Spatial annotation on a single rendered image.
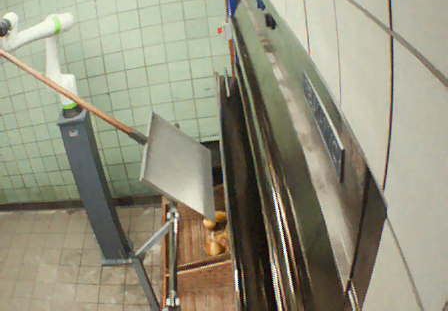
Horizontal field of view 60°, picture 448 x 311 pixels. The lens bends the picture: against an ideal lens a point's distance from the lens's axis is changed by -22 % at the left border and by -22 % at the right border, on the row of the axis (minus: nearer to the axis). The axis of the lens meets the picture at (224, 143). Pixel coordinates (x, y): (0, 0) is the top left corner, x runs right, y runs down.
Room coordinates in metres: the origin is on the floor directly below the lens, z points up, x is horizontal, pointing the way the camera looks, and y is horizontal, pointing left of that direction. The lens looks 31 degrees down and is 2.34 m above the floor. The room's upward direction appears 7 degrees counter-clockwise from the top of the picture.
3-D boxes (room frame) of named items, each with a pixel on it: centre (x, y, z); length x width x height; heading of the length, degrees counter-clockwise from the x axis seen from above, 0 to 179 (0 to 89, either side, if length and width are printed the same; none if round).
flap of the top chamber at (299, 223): (1.23, -0.14, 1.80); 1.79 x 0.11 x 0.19; 0
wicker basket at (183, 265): (1.81, 0.13, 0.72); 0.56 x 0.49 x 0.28; 1
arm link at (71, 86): (2.44, 0.90, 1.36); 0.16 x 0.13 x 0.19; 52
